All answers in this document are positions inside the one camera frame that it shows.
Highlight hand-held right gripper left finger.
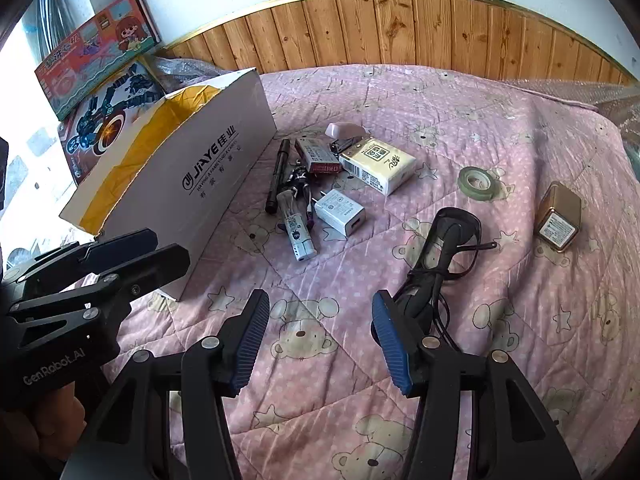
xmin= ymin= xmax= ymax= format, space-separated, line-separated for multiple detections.
xmin=60 ymin=289 xmax=271 ymax=480

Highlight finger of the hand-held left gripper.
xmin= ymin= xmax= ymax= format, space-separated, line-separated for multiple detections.
xmin=1 ymin=228 xmax=159 ymax=283
xmin=6 ymin=243 xmax=192 ymax=323

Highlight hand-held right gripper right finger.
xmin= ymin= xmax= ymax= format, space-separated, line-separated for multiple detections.
xmin=370 ymin=290 xmax=584 ymax=480

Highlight black glasses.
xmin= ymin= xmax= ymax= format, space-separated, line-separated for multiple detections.
xmin=391 ymin=206 xmax=497 ymax=357

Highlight white tube with cable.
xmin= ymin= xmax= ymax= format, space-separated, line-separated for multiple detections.
xmin=277 ymin=194 xmax=317 ymax=263

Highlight white cardboard box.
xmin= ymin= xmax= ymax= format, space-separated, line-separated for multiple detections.
xmin=59 ymin=67 xmax=279 ymax=304

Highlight white charger plug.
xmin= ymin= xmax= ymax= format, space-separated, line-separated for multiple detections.
xmin=307 ymin=188 xmax=367 ymax=238

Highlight black marker pen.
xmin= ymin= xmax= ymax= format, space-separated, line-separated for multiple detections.
xmin=264 ymin=138 xmax=291 ymax=214

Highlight beige tissue pack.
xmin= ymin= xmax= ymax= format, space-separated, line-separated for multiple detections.
xmin=338 ymin=135 xmax=418 ymax=197

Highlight small red white box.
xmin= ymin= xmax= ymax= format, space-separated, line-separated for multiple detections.
xmin=293 ymin=136 xmax=344 ymax=176

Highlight person's left hand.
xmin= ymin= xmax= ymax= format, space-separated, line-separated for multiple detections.
xmin=0 ymin=382 xmax=88 ymax=480

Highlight dark robot toy box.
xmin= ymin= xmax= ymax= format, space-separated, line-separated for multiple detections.
xmin=57 ymin=57 xmax=167 ymax=187

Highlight clear bubble wrap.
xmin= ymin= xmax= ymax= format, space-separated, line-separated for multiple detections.
xmin=149 ymin=54 xmax=242 ymax=97
xmin=520 ymin=76 xmax=640 ymax=132

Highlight green tape roll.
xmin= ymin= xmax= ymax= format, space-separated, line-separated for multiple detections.
xmin=458 ymin=165 xmax=496 ymax=193

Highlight orange cartoon toy box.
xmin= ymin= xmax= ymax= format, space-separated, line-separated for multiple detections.
xmin=33 ymin=0 xmax=162 ymax=122

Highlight gold tin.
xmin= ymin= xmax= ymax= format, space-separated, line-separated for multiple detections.
xmin=532 ymin=180 xmax=583 ymax=250

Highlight pink mini stapler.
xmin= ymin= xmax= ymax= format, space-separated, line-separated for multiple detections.
xmin=324 ymin=121 xmax=370 ymax=157

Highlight wooden headboard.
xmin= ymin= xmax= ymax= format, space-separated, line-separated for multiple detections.
xmin=162 ymin=0 xmax=639 ymax=87

